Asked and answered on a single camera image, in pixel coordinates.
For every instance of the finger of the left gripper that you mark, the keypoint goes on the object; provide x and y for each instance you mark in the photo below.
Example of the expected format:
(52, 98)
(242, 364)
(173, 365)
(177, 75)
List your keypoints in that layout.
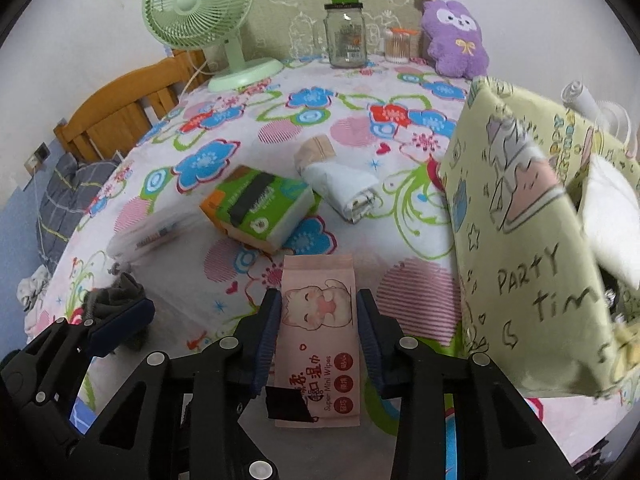
(104, 336)

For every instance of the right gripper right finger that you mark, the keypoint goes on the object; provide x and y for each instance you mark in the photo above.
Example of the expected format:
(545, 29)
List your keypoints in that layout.
(498, 435)

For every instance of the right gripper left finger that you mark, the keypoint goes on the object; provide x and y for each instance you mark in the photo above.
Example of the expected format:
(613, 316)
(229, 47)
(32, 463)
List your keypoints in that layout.
(179, 418)

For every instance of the grey knitted glove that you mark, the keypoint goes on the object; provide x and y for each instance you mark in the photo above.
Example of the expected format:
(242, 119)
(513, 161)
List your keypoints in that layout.
(101, 302)

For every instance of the clear plastic bag pack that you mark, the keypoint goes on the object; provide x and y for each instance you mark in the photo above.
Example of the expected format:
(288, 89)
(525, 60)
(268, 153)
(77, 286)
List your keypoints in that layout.
(133, 243)

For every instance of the pink wet wipes pack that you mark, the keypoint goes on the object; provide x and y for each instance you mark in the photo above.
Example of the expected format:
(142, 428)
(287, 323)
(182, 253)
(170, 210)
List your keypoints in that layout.
(317, 358)

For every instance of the green orange tissue pack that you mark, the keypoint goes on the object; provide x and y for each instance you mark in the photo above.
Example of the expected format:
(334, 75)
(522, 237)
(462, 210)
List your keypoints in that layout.
(257, 208)

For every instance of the white cloth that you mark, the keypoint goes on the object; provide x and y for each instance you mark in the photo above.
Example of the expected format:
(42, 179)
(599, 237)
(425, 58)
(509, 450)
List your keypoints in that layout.
(349, 191)

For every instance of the white crumpled clothing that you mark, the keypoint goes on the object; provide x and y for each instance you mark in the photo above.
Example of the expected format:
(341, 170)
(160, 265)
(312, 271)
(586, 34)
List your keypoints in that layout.
(29, 289)

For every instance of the yellow patterned storage box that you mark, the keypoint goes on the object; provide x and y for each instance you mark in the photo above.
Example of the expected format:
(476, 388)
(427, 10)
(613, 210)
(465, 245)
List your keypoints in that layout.
(532, 294)

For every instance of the grey plaid pillow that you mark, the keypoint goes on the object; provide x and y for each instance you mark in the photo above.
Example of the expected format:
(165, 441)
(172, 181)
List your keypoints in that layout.
(71, 190)

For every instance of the wooden bed headboard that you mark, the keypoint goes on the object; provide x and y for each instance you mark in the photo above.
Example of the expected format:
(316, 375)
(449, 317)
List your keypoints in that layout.
(115, 117)

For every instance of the floral tablecloth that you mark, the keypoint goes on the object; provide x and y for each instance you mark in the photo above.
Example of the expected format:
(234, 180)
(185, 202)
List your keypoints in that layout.
(395, 122)

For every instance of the green desk fan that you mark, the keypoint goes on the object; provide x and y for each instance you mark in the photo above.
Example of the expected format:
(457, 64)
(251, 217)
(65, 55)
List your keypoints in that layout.
(199, 24)

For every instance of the white standing fan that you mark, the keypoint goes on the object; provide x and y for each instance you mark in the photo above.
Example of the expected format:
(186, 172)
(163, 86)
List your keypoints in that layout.
(609, 116)

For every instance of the green patterned board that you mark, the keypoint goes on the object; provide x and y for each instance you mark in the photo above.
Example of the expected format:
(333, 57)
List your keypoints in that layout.
(294, 28)

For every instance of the purple plush bunny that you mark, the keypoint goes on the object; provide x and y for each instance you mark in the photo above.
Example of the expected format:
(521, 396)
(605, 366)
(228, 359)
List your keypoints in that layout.
(453, 40)

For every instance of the glass mason jar mug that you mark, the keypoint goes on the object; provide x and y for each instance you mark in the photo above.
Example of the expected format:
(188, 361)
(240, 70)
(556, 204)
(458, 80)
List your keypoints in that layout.
(346, 39)

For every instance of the cotton swab container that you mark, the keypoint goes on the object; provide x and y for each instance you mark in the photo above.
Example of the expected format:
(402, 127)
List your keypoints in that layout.
(401, 45)

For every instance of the wall socket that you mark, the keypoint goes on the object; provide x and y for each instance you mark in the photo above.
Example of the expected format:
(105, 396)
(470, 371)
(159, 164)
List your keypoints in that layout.
(37, 159)

